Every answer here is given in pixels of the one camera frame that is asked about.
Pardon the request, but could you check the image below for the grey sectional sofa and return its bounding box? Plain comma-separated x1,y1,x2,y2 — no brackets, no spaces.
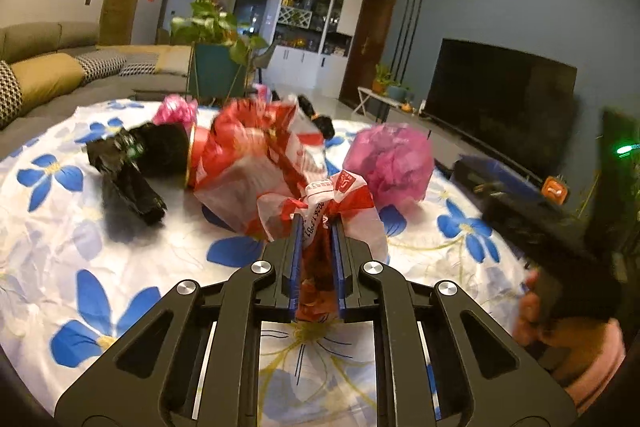
0,21,202,158

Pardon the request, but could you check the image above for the blue floral blanket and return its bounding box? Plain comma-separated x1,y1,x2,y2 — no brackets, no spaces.
0,99,532,427

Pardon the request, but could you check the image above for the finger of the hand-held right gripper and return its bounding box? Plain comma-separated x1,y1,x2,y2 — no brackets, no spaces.
451,154,543,208

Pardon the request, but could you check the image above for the grey patterned pillow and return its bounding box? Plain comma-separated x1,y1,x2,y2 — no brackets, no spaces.
75,48,129,82

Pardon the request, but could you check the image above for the dark wooden door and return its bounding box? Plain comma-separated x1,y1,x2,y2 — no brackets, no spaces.
339,0,401,105

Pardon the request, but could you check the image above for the small pink plastic bag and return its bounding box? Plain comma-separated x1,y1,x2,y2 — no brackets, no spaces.
152,94,199,126

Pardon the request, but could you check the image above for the person's right hand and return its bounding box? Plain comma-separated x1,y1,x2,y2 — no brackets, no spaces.
512,269,556,349

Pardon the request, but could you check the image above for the small potted plant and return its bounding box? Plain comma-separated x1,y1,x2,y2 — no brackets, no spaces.
372,63,414,104

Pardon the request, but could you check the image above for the large yellow pillow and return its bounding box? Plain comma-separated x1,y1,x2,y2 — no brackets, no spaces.
10,53,87,110

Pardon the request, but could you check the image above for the red bucket with gold rim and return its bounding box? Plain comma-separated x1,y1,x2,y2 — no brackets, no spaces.
183,119,221,192

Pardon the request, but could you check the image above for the orange box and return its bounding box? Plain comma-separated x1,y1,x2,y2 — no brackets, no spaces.
541,176,571,206

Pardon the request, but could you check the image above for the large pink plastic bag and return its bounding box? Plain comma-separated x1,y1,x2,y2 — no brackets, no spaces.
342,123,435,212

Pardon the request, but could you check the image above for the white display cabinet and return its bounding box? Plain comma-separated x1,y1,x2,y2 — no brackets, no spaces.
265,0,364,90

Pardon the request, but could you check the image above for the flat screen television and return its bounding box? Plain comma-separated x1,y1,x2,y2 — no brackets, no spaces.
422,38,579,182

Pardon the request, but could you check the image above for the green leafy houseplant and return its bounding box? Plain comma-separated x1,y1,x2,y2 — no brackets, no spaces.
170,0,269,66

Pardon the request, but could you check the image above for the small white folding table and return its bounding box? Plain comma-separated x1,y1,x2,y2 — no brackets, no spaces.
357,86,407,118

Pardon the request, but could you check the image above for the large houndstooth pillow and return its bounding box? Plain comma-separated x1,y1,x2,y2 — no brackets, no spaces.
0,59,24,130

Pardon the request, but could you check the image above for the small houndstooth pillow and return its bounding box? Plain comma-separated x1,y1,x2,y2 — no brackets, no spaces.
120,62,159,78

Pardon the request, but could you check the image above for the teal planter stand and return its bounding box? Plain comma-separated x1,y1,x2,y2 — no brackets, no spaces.
186,43,252,102

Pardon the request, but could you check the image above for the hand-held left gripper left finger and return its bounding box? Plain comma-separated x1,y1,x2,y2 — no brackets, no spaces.
54,213,304,427

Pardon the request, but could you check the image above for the large black plastic bag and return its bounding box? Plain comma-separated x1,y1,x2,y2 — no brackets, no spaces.
86,122,192,228

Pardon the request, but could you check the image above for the red and white plastic bag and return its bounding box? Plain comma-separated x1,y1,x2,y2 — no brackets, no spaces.
192,97,389,325

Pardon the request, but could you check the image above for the grey television cabinet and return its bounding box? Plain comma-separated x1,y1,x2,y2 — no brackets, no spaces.
424,111,547,188

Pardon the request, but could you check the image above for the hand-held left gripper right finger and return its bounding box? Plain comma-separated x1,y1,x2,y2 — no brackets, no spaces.
330,213,579,427

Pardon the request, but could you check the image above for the small black plastic bag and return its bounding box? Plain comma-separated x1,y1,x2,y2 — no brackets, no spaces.
297,94,337,140

